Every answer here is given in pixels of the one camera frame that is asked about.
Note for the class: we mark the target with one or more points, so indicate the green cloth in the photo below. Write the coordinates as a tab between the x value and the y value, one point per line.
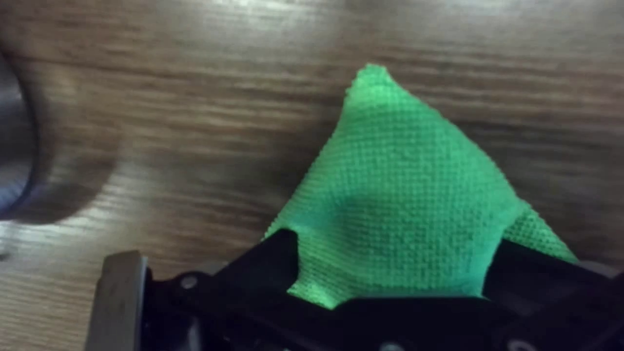
403	195

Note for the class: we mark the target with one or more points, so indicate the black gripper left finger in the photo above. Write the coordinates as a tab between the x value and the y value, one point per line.
120	298

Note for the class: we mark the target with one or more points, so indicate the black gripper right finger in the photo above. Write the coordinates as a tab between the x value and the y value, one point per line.
553	292

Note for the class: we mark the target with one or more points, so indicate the dark metal bowl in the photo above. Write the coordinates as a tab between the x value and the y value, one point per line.
13	142

